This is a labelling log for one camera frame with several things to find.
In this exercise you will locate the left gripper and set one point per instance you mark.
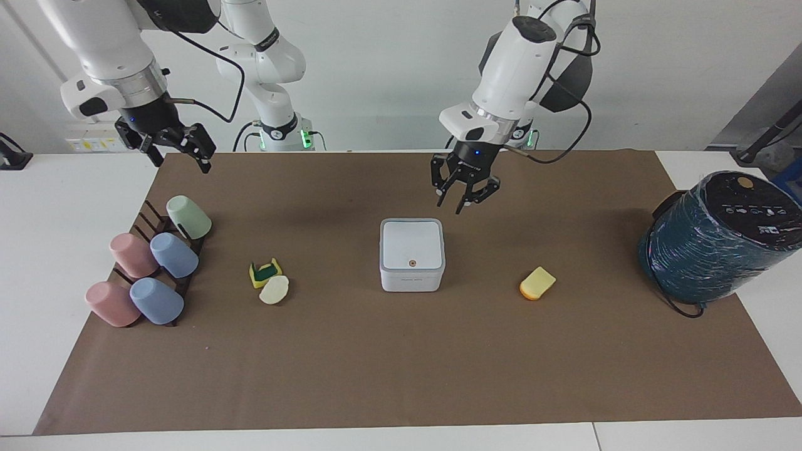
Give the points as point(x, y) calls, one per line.
point(475, 160)

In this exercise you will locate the light green cup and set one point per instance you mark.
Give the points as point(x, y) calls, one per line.
point(189, 218)

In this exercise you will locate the pink cup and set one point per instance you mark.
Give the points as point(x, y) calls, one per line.
point(133, 255)
point(111, 304)

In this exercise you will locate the plastic-wrapped dark teal speaker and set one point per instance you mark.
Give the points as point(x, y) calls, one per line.
point(714, 241)

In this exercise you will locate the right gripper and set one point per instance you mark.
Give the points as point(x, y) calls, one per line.
point(150, 118)

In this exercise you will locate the dark brown cup rack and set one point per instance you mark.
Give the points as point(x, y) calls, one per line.
point(150, 220)

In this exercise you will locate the cream toy bread slice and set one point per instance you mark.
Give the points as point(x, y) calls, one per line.
point(274, 291)

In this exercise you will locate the blue cup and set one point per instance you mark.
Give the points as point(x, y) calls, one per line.
point(175, 255)
point(156, 302)

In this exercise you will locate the white square trash bin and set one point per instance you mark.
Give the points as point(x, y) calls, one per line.
point(411, 250)

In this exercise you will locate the black stand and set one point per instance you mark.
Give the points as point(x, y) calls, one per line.
point(761, 143)
point(12, 156)

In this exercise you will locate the yellow green sponge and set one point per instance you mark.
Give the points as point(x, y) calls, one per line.
point(263, 273)

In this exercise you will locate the white wall socket strip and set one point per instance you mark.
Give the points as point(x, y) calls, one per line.
point(94, 143)

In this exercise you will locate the yellow toy bread slice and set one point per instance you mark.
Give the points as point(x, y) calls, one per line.
point(539, 282)

